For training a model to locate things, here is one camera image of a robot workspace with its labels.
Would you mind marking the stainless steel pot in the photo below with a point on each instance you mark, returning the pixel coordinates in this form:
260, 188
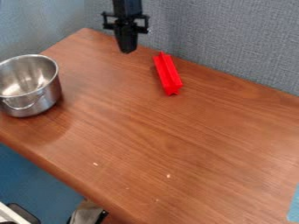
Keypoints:
29, 85

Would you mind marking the black object at bottom left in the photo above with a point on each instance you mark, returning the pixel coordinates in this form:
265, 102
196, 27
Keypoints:
28, 216

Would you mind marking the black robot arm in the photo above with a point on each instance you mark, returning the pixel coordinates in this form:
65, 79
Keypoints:
126, 8

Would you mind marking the red star-shaped block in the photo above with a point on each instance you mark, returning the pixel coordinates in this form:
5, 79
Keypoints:
166, 72

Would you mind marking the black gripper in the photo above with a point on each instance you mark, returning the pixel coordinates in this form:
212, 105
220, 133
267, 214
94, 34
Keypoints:
126, 41

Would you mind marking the white object at corner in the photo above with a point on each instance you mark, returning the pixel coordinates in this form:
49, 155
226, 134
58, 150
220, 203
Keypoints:
9, 216

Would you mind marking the grey table leg bracket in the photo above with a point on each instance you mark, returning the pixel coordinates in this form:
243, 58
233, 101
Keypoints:
88, 213

